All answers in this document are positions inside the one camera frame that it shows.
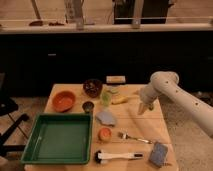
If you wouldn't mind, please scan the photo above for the green plastic tray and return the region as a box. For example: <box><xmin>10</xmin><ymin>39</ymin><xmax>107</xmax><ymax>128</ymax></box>
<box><xmin>21</xmin><ymin>114</ymin><xmax>93</xmax><ymax>165</ymax></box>

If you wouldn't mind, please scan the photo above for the small orange cup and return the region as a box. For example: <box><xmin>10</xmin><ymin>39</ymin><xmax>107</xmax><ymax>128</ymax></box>
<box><xmin>98</xmin><ymin>127</ymin><xmax>112</xmax><ymax>142</ymax></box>

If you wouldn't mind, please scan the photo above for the white handled dish brush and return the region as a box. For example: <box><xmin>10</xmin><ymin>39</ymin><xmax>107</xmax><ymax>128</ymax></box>
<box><xmin>94</xmin><ymin>150</ymin><xmax>143</xmax><ymax>164</ymax></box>

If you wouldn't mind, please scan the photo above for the cream block on table edge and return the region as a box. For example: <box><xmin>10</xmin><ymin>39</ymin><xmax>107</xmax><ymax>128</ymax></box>
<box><xmin>106</xmin><ymin>76</ymin><xmax>126</xmax><ymax>84</ymax></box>

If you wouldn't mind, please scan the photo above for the yellow banana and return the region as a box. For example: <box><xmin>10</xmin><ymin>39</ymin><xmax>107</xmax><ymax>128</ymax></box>
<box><xmin>111</xmin><ymin>96</ymin><xmax>128</xmax><ymax>105</ymax></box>

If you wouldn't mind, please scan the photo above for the blue sponge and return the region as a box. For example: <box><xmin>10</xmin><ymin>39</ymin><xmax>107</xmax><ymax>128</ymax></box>
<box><xmin>149</xmin><ymin>142</ymin><xmax>168</xmax><ymax>167</ymax></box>

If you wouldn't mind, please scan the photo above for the blue grey cloth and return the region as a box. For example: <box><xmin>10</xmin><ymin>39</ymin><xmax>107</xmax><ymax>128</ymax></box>
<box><xmin>96</xmin><ymin>111</ymin><xmax>117</xmax><ymax>126</ymax></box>

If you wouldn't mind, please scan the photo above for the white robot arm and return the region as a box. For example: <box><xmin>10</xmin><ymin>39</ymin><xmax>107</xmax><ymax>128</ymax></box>
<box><xmin>138</xmin><ymin>71</ymin><xmax>213</xmax><ymax>139</ymax></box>

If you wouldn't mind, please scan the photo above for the black office chair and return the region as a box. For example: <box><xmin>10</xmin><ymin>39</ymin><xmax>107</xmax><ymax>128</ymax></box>
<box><xmin>0</xmin><ymin>73</ymin><xmax>29</xmax><ymax>157</ymax></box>

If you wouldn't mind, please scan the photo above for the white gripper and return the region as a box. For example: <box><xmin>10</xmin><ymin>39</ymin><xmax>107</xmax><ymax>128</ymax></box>
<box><xmin>138</xmin><ymin>84</ymin><xmax>159</xmax><ymax>115</ymax></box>

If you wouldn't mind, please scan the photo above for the dark brown bowl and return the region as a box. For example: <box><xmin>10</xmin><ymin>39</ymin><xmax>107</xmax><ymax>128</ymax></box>
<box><xmin>83</xmin><ymin>79</ymin><xmax>103</xmax><ymax>98</ymax></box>

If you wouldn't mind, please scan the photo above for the silver fork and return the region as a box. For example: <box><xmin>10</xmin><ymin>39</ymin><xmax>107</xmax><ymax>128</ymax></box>
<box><xmin>117</xmin><ymin>132</ymin><xmax>153</xmax><ymax>144</ymax></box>

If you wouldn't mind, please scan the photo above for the green plastic cup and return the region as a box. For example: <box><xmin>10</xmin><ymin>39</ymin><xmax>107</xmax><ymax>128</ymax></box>
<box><xmin>101</xmin><ymin>91</ymin><xmax>111</xmax><ymax>107</ymax></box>

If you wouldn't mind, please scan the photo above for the orange red bowl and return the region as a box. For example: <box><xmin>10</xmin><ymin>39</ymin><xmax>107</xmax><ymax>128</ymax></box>
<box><xmin>52</xmin><ymin>91</ymin><xmax>76</xmax><ymax>112</ymax></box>

